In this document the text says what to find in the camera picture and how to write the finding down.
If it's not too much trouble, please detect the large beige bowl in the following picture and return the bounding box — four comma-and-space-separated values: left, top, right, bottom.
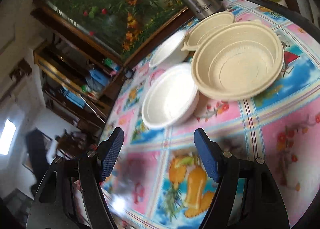
191, 21, 284, 101

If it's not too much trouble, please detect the colourful patterned tablecloth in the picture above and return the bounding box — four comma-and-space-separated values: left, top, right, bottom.
102, 0, 319, 228

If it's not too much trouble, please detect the flower wall painting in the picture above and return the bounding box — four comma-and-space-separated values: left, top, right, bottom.
31, 0, 193, 66

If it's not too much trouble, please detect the small beige bowl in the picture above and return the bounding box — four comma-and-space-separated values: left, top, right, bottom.
181, 11, 235, 52

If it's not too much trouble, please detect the wooden shelf cabinet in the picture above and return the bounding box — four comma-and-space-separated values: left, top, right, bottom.
34, 41, 120, 132

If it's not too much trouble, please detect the white bowl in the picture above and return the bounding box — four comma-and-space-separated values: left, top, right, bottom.
142, 62, 199, 130
149, 30, 189, 69

